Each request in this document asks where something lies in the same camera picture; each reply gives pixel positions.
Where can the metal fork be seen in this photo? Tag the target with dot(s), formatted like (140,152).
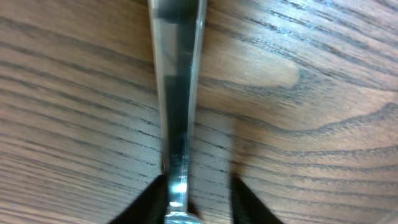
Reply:
(177,28)

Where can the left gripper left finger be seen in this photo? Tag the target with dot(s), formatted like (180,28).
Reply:
(149,207)

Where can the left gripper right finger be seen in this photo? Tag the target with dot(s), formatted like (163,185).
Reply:
(246,207)

